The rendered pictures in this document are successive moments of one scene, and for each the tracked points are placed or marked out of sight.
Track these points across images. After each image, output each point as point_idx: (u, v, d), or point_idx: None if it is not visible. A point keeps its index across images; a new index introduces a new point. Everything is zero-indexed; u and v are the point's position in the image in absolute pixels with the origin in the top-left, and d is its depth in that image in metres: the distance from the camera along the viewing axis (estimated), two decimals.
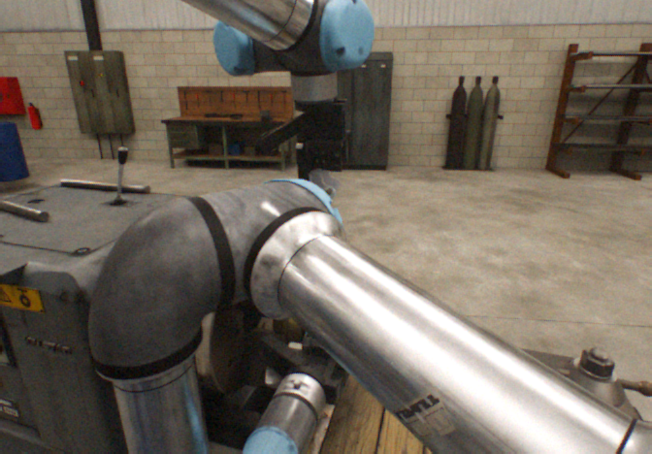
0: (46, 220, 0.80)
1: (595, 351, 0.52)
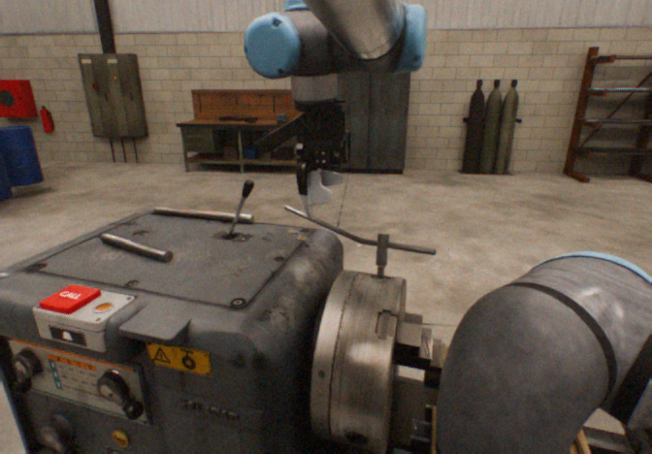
0: (170, 260, 0.74)
1: None
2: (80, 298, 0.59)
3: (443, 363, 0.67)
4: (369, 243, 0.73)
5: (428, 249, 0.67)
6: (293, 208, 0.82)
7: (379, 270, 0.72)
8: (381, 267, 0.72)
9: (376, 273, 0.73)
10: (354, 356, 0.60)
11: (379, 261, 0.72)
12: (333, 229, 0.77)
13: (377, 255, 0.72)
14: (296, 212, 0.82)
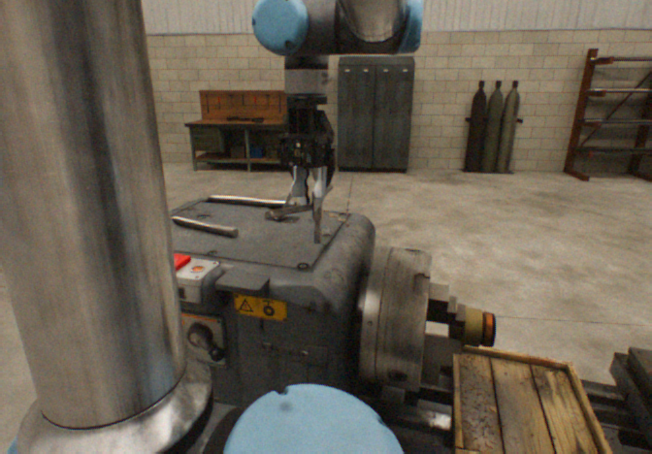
0: (236, 236, 0.89)
1: None
2: (178, 262, 0.74)
3: (466, 318, 0.82)
4: None
5: (331, 187, 0.85)
6: (276, 210, 0.56)
7: (320, 222, 0.79)
8: (321, 219, 0.79)
9: (317, 227, 0.78)
10: (397, 308, 0.75)
11: (322, 214, 0.78)
12: (302, 209, 0.67)
13: (321, 210, 0.77)
14: (280, 213, 0.58)
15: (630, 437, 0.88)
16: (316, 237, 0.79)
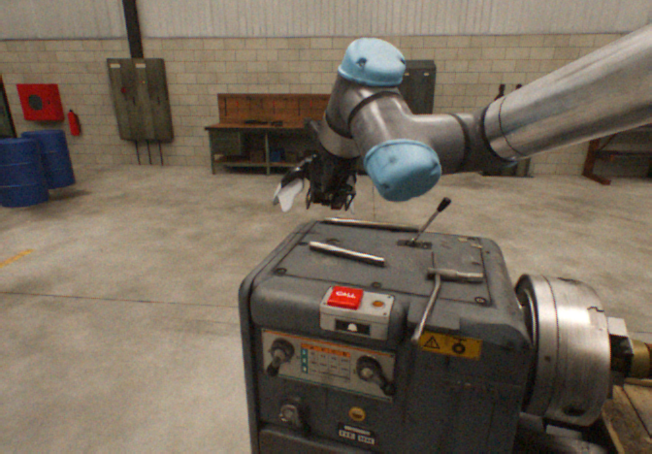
0: (385, 265, 0.88)
1: None
2: (357, 297, 0.73)
3: None
4: (438, 277, 0.80)
5: (433, 253, 0.90)
6: (414, 331, 0.64)
7: (461, 273, 0.81)
8: (457, 272, 0.82)
9: (465, 276, 0.81)
10: (576, 343, 0.74)
11: (452, 270, 0.82)
12: (432, 297, 0.73)
13: (447, 272, 0.81)
14: (420, 326, 0.65)
15: None
16: (475, 278, 0.80)
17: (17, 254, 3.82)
